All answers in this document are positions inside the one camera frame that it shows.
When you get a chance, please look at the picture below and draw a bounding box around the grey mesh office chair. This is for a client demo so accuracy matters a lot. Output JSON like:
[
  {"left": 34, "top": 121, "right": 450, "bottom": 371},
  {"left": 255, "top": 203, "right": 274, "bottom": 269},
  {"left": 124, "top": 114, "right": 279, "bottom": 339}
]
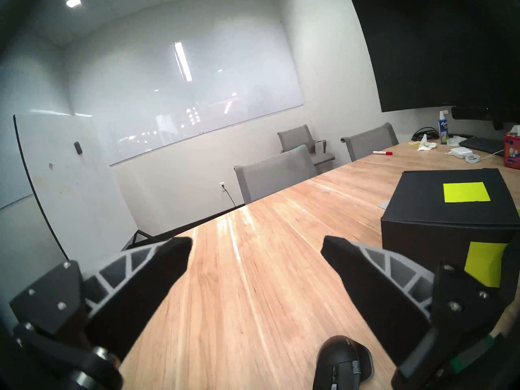
[
  {"left": 340, "top": 122, "right": 400, "bottom": 162},
  {"left": 234, "top": 145, "right": 318, "bottom": 205}
]

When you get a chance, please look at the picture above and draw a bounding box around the yellow-green sticky note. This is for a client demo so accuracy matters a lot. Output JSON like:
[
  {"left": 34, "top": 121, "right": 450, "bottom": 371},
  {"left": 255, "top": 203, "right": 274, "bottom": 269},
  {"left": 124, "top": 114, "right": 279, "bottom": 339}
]
[{"left": 464, "top": 242, "right": 508, "bottom": 288}]

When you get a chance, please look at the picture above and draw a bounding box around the white power adapter with cable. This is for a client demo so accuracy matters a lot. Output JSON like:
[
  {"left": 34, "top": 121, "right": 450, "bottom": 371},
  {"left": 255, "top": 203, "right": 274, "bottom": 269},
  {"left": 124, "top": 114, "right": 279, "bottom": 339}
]
[{"left": 449, "top": 147, "right": 504, "bottom": 164}]

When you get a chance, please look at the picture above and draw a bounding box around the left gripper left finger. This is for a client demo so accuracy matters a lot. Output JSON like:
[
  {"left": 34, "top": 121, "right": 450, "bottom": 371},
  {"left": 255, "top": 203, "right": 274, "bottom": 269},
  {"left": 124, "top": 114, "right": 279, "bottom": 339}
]
[{"left": 9, "top": 236, "right": 193, "bottom": 390}]

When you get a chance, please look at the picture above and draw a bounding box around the mobile whiteboard on stand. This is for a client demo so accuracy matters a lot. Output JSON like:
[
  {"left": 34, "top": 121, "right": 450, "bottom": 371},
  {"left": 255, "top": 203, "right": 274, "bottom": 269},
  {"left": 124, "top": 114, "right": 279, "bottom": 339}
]
[{"left": 13, "top": 113, "right": 163, "bottom": 268}]

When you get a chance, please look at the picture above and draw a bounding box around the wall whiteboard with writing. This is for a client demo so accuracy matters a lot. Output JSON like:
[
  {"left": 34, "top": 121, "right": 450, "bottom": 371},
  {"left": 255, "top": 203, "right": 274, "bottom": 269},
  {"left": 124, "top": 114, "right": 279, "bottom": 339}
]
[{"left": 0, "top": 64, "right": 74, "bottom": 210}]

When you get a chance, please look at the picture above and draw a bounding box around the black computer mouse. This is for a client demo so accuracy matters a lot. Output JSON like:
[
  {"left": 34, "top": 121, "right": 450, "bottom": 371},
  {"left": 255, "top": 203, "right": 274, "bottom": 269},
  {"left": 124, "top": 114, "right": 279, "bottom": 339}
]
[{"left": 312, "top": 335, "right": 374, "bottom": 390}]

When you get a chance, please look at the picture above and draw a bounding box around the black cardboard box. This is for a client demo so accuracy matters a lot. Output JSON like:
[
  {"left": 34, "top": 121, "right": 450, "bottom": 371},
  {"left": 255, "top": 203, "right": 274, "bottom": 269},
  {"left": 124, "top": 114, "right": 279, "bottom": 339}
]
[{"left": 381, "top": 168, "right": 520, "bottom": 308}]

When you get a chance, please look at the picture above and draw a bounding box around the black keyboard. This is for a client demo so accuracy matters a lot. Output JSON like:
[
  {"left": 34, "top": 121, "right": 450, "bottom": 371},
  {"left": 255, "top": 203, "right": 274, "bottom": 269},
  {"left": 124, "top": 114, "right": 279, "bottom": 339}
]
[{"left": 459, "top": 136, "right": 506, "bottom": 155}]

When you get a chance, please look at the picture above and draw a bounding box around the large black wall display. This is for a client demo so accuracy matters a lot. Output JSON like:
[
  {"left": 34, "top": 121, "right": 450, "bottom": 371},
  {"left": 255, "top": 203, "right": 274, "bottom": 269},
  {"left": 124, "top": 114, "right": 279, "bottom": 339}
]
[{"left": 349, "top": 0, "right": 520, "bottom": 113}]

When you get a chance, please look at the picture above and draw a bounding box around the grey office chair with armrests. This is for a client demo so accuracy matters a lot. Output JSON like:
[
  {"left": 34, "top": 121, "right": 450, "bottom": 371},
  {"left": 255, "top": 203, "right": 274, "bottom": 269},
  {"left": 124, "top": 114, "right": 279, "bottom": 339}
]
[{"left": 278, "top": 124, "right": 336, "bottom": 175}]

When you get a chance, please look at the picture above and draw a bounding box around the whiteboard cleaner spray bottle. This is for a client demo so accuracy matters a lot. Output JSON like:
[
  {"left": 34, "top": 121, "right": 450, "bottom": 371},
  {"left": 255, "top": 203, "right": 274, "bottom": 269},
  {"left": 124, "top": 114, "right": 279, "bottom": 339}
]
[{"left": 438, "top": 110, "right": 450, "bottom": 145}]

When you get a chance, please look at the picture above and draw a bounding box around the black video conference bar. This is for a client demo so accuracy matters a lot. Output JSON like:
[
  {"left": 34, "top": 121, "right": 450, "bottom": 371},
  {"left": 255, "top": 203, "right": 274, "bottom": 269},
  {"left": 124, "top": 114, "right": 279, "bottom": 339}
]
[{"left": 451, "top": 105, "right": 520, "bottom": 130}]

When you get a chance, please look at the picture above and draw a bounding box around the colourful floral tissue box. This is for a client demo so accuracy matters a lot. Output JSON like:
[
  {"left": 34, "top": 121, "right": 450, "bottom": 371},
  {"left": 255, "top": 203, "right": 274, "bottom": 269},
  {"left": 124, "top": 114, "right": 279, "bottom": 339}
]
[{"left": 504, "top": 125, "right": 520, "bottom": 169}]

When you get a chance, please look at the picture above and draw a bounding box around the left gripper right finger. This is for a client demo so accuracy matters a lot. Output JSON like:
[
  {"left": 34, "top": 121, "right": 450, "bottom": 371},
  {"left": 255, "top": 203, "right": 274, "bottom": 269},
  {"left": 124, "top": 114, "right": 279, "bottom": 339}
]
[{"left": 320, "top": 236, "right": 507, "bottom": 390}]

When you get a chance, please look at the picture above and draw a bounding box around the glass wall whiteboard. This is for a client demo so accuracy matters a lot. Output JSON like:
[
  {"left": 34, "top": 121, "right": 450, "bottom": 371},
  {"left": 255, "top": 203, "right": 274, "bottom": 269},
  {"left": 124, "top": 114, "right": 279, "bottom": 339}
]
[{"left": 69, "top": 19, "right": 304, "bottom": 166}]

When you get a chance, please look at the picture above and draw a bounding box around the coiled black cable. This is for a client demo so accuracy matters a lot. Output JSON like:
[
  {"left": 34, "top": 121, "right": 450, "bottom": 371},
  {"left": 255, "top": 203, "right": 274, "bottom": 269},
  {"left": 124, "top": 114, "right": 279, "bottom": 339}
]
[{"left": 411, "top": 127, "right": 440, "bottom": 142}]

